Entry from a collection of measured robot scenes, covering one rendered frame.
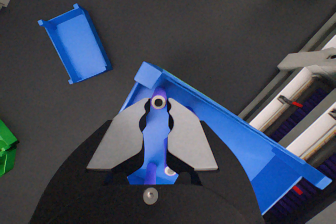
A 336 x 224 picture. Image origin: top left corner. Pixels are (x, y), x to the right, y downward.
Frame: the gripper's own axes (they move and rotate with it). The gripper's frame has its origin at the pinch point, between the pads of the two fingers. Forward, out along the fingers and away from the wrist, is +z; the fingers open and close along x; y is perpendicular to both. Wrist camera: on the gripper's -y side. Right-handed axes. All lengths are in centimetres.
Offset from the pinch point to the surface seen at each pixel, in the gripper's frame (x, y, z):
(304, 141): 49, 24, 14
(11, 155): -96, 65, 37
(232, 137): 13.3, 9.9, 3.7
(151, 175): -1.2, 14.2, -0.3
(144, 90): -2.5, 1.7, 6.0
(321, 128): 54, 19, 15
